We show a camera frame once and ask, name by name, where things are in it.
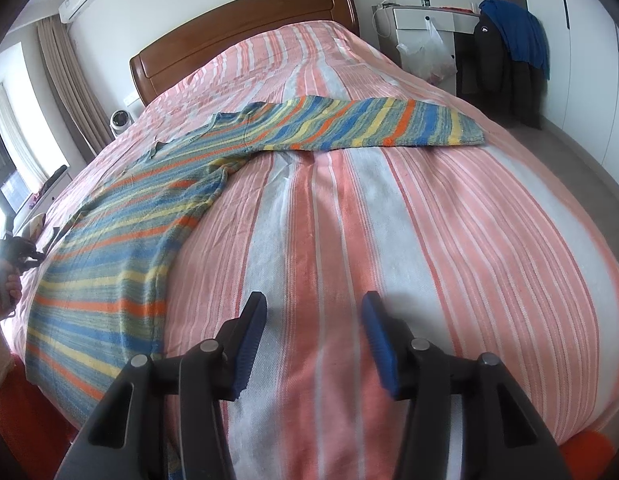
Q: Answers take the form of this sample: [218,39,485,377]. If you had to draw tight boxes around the blue garment on chair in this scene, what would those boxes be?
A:
[479,0,550,80]

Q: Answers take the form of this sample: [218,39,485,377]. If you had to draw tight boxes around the person's left hand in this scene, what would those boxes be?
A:
[0,259,22,321]

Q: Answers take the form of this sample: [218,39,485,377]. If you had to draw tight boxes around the white desk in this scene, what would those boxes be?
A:
[372,3,479,96]

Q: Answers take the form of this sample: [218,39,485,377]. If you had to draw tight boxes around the white wardrobe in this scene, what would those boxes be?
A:
[526,0,619,185]

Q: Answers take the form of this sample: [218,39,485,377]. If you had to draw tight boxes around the pink striped bed cover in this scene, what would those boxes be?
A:
[0,21,619,479]

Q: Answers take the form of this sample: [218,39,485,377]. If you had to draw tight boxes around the beige curtain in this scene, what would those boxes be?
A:
[36,14,113,155]

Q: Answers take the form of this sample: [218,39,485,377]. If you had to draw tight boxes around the brown wooden headboard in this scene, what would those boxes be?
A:
[129,0,359,105]

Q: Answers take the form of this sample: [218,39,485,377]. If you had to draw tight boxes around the multicolour striped knit sweater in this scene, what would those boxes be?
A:
[24,94,487,479]

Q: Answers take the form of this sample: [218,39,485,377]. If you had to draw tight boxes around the white round security camera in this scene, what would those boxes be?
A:
[110,110,134,138]

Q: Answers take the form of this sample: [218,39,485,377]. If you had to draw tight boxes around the black garment on chair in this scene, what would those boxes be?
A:
[456,14,547,129]

